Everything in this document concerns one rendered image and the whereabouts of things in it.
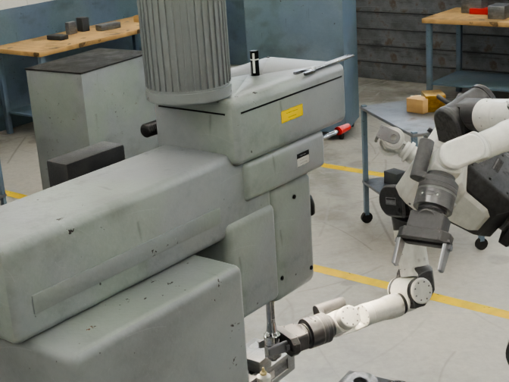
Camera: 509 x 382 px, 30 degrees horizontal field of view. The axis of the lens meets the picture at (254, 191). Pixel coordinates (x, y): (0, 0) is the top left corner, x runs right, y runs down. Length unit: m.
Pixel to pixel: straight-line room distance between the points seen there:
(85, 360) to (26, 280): 0.18
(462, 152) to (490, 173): 0.49
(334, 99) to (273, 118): 0.26
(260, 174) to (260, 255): 0.20
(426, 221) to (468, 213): 0.57
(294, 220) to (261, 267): 0.18
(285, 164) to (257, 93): 0.22
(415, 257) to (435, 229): 0.78
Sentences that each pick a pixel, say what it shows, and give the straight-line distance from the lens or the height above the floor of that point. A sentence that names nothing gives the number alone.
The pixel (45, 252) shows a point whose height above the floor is 1.72.
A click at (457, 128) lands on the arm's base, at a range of 2.51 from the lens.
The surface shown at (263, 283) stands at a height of 1.41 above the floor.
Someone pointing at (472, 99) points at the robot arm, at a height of 1.78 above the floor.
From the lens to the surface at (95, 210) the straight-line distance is 1.92.
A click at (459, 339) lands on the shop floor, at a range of 5.11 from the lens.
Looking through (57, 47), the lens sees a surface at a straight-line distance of 9.39.
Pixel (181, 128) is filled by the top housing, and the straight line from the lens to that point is 2.27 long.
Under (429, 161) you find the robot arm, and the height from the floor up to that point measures 1.73.
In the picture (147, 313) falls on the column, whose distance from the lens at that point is 1.91.
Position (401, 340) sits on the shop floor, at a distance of 5.09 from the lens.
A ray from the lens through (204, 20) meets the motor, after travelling 2.11.
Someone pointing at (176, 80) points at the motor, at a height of 1.95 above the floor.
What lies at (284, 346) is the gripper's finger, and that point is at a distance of 2.66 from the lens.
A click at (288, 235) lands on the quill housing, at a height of 1.49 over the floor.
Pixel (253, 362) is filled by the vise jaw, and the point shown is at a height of 1.03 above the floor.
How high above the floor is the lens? 2.38
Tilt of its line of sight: 19 degrees down
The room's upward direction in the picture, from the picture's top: 4 degrees counter-clockwise
